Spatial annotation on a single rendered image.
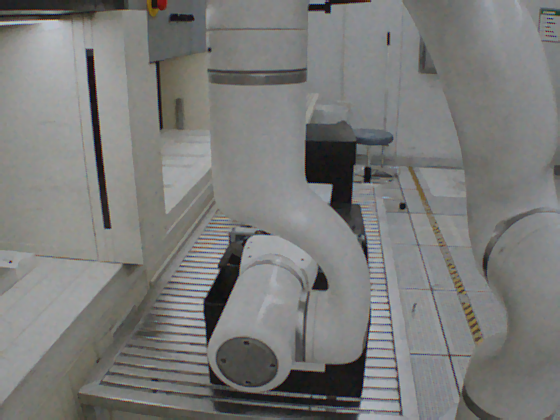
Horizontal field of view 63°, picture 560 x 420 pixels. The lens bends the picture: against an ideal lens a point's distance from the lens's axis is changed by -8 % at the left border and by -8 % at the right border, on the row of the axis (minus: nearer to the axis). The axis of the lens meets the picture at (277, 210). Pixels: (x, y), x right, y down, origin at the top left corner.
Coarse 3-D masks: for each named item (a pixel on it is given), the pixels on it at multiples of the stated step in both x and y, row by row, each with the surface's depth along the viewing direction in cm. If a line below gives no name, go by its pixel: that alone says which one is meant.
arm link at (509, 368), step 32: (512, 224) 50; (544, 224) 46; (512, 256) 46; (544, 256) 42; (512, 288) 45; (544, 288) 40; (512, 320) 44; (544, 320) 40; (480, 352) 54; (512, 352) 44; (544, 352) 41; (480, 384) 53; (512, 384) 48; (544, 384) 47; (480, 416) 53; (512, 416) 50; (544, 416) 50
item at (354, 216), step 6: (330, 204) 145; (336, 204) 145; (342, 204) 145; (348, 204) 145; (354, 204) 145; (336, 210) 140; (342, 210) 140; (348, 210) 141; (354, 210) 141; (360, 210) 141; (342, 216) 136; (348, 216) 136; (354, 216) 136; (360, 216) 136; (348, 222) 132; (354, 222) 132; (360, 222) 132; (366, 240) 121
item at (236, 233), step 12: (324, 192) 86; (240, 228) 90; (252, 228) 90; (360, 228) 96; (240, 240) 91; (360, 240) 86; (228, 252) 86; (228, 264) 82; (228, 276) 82; (324, 276) 79; (228, 288) 83; (312, 288) 81; (324, 288) 80
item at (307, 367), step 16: (368, 256) 97; (224, 272) 94; (224, 288) 94; (208, 304) 80; (224, 304) 80; (208, 320) 82; (208, 336) 83; (368, 336) 79; (304, 368) 82; (320, 368) 82; (336, 368) 81; (352, 368) 81; (224, 384) 86; (288, 384) 84; (304, 384) 83; (320, 384) 83; (336, 384) 82; (352, 384) 82
